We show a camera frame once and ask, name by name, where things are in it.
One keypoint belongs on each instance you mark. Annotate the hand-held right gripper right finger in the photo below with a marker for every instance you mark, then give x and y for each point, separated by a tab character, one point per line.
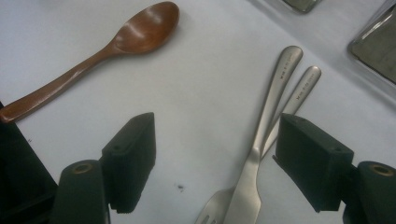
314	168

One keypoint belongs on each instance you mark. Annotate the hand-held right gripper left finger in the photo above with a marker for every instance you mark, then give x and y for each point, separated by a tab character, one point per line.
130	165

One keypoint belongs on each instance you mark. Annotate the metal knife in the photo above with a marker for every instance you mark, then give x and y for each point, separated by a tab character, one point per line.
249	193

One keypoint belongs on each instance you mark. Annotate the metal fork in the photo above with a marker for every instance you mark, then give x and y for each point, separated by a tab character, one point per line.
306	84

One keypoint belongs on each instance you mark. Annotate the brown wooden spoon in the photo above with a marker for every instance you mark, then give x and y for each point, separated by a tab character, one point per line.
146	31

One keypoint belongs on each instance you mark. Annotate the grey clear plastic bin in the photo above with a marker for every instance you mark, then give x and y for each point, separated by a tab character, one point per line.
376	46
302	4

